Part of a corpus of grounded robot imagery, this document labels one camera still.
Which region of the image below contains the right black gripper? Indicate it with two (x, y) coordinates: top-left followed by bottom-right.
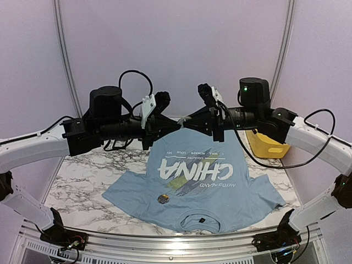
(183, 105), (261, 142)

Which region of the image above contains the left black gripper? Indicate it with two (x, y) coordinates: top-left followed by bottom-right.
(99, 115), (182, 151)

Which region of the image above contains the black brooch box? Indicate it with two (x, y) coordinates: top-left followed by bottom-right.
(110, 140), (130, 151)

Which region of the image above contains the light blue printed t-shirt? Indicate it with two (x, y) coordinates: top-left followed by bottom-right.
(103, 129), (285, 233)

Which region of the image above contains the white round brooch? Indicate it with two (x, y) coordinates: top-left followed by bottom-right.
(157, 194), (169, 204)

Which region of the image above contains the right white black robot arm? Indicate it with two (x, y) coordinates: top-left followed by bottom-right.
(179, 77), (351, 251)

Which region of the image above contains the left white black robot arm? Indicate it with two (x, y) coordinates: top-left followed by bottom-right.
(1, 86), (180, 245)

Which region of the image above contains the yellow plastic basket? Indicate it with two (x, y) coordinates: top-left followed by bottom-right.
(245, 130), (290, 159)

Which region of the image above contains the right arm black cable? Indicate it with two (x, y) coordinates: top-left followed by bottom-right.
(219, 103), (337, 169)

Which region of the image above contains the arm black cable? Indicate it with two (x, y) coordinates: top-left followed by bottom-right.
(117, 69), (154, 97)
(219, 103), (337, 169)

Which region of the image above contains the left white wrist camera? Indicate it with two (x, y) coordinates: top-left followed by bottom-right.
(141, 91), (171, 129)

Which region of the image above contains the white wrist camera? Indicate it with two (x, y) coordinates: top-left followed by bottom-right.
(141, 91), (171, 129)
(197, 83), (219, 109)

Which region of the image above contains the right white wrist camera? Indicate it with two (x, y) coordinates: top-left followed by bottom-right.
(197, 83), (219, 109)

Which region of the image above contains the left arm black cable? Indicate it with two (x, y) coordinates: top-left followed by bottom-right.
(117, 69), (154, 97)

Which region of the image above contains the left aluminium wall post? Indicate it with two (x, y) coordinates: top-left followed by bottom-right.
(52, 0), (83, 117)

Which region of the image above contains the aluminium wall post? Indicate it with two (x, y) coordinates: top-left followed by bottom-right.
(270, 0), (296, 96)
(52, 0), (83, 117)

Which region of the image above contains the aluminium front frame rail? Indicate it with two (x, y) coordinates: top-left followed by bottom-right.
(9, 221), (330, 263)

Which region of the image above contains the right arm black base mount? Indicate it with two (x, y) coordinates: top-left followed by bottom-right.
(251, 209), (302, 252)

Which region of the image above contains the right aluminium wall post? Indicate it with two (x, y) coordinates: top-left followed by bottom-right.
(270, 0), (296, 96)

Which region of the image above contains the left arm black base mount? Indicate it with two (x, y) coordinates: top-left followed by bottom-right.
(38, 207), (88, 250)

